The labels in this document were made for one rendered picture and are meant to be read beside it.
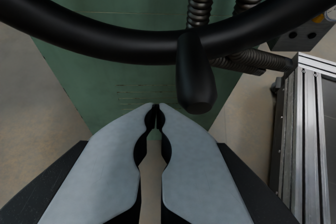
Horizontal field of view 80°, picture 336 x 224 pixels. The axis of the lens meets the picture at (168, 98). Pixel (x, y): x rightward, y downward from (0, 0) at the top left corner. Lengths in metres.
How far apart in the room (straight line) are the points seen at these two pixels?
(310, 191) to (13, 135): 1.04
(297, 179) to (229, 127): 0.35
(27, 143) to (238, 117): 0.89
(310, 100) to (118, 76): 0.67
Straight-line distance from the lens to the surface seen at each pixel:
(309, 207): 0.70
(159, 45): 0.16
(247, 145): 0.94
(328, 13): 0.38
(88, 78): 0.50
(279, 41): 0.42
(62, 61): 0.48
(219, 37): 0.16
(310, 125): 0.81
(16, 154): 0.98
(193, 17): 0.22
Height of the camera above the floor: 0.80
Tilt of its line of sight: 57 degrees down
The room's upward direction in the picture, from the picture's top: 7 degrees clockwise
